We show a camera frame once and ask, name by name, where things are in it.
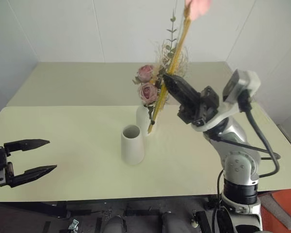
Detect grey strap on floor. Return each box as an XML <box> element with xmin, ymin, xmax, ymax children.
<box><xmin>259</xmin><ymin>191</ymin><xmax>291</xmax><ymax>229</ymax></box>

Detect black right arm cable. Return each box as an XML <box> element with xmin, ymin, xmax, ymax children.
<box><xmin>237</xmin><ymin>88</ymin><xmax>281</xmax><ymax>178</ymax></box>

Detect yellow dried stalk bouquet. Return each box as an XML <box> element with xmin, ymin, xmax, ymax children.
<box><xmin>146</xmin><ymin>4</ymin><xmax>195</xmax><ymax>134</ymax></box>

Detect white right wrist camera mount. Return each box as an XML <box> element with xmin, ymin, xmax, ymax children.
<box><xmin>191</xmin><ymin>68</ymin><xmax>261</xmax><ymax>133</ymax></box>

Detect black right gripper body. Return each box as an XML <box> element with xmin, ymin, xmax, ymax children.
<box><xmin>177</xmin><ymin>85</ymin><xmax>220</xmax><ymax>125</ymax></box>

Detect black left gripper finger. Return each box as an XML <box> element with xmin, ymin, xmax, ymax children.
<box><xmin>4</xmin><ymin>138</ymin><xmax>50</xmax><ymax>156</ymax></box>
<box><xmin>8</xmin><ymin>165</ymin><xmax>58</xmax><ymax>188</ymax></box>

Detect person's bare hand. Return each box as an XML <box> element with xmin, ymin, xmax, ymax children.
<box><xmin>185</xmin><ymin>0</ymin><xmax>212</xmax><ymax>20</ymax></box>

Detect white ceramic vase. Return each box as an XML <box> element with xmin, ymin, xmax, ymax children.
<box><xmin>121</xmin><ymin>124</ymin><xmax>146</xmax><ymax>166</ymax></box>
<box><xmin>136</xmin><ymin>103</ymin><xmax>159</xmax><ymax>137</ymax></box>

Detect pink rose bouquet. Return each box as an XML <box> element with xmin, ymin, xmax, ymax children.
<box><xmin>132</xmin><ymin>9</ymin><xmax>192</xmax><ymax>126</ymax></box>

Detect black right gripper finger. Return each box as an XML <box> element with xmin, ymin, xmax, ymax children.
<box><xmin>162</xmin><ymin>74</ymin><xmax>201</xmax><ymax>103</ymax></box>
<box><xmin>163</xmin><ymin>79</ymin><xmax>197</xmax><ymax>115</ymax></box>

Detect dark rounded shape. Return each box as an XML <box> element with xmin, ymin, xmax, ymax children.
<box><xmin>103</xmin><ymin>214</ymin><xmax>127</xmax><ymax>233</ymax></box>

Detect small metal clamp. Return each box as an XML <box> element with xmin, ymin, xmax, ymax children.
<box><xmin>68</xmin><ymin>218</ymin><xmax>80</xmax><ymax>231</ymax></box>

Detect black table frame bar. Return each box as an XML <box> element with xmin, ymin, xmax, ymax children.
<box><xmin>0</xmin><ymin>196</ymin><xmax>210</xmax><ymax>219</ymax></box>

